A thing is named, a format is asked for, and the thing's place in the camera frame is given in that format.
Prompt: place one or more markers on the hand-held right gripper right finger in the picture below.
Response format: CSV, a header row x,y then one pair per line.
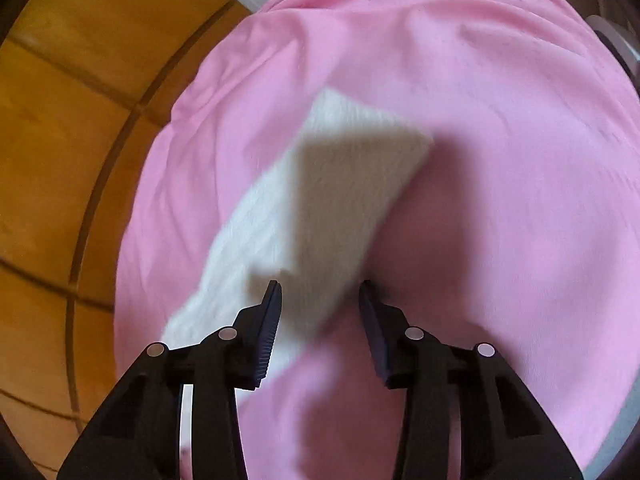
x,y
371,320

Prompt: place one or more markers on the pink bed sheet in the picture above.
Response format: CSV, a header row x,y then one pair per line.
x,y
500,135

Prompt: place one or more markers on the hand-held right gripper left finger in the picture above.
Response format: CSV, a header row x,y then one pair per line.
x,y
270,320

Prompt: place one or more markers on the white grey round object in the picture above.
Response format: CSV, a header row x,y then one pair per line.
x,y
617,42

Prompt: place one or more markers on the white knit garment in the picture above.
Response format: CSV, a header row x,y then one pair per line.
x,y
330,180

